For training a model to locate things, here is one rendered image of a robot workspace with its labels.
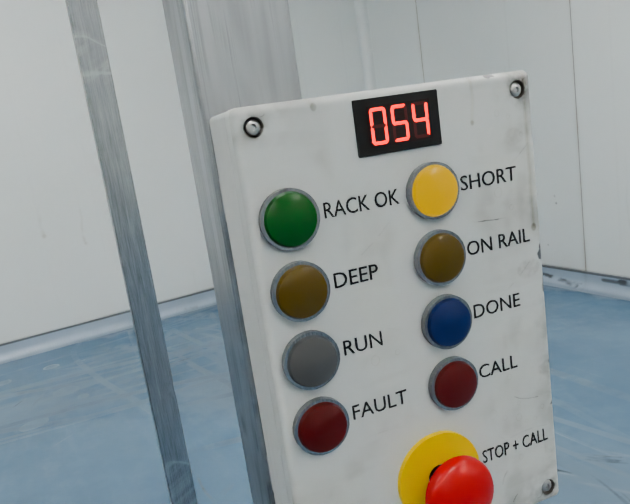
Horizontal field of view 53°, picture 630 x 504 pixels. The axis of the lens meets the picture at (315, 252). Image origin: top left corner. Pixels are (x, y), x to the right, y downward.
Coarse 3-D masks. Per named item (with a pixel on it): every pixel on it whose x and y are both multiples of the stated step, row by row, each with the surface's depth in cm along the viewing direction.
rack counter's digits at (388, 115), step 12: (372, 108) 31; (384, 108) 31; (396, 108) 32; (408, 108) 32; (420, 108) 32; (372, 120) 31; (384, 120) 32; (396, 120) 32; (408, 120) 32; (420, 120) 32; (372, 132) 31; (384, 132) 32; (396, 132) 32; (408, 132) 32; (420, 132) 32; (372, 144) 31; (384, 144) 32
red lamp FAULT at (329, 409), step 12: (312, 408) 32; (324, 408) 32; (336, 408) 32; (300, 420) 32; (312, 420) 32; (324, 420) 32; (336, 420) 32; (300, 432) 32; (312, 432) 32; (324, 432) 32; (336, 432) 32; (312, 444) 32; (324, 444) 32; (336, 444) 33
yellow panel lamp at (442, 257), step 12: (432, 240) 33; (444, 240) 33; (456, 240) 34; (432, 252) 33; (444, 252) 33; (456, 252) 34; (420, 264) 33; (432, 264) 33; (444, 264) 33; (456, 264) 34; (432, 276) 33; (444, 276) 33
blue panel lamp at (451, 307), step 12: (444, 300) 34; (456, 300) 34; (432, 312) 34; (444, 312) 34; (456, 312) 34; (468, 312) 34; (432, 324) 34; (444, 324) 34; (456, 324) 34; (468, 324) 35; (432, 336) 34; (444, 336) 34; (456, 336) 34
